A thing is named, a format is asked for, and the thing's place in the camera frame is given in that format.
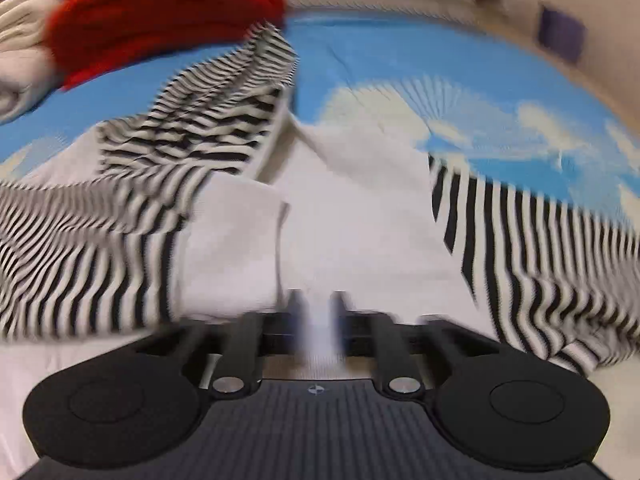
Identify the purple square object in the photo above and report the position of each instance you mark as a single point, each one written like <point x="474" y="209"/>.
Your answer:
<point x="561" y="32"/>

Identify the cream folded cloth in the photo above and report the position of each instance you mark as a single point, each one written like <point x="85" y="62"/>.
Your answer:
<point x="22" y="60"/>

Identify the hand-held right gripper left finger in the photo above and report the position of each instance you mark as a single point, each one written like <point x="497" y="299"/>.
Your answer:
<point x="296" y="312"/>

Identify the black white striped shirt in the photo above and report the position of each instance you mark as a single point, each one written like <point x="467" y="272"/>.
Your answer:
<point x="125" y="240"/>

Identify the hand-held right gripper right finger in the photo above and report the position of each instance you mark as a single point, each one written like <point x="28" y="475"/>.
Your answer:
<point x="338" y="312"/>

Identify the wooden bed frame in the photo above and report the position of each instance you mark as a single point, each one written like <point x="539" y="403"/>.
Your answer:
<point x="400" y="2"/>

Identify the red knit garment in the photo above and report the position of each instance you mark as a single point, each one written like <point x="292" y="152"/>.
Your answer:
<point x="160" y="15"/>

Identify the blue white printed bed sheet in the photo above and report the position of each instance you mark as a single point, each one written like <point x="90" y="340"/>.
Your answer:
<point x="375" y="50"/>

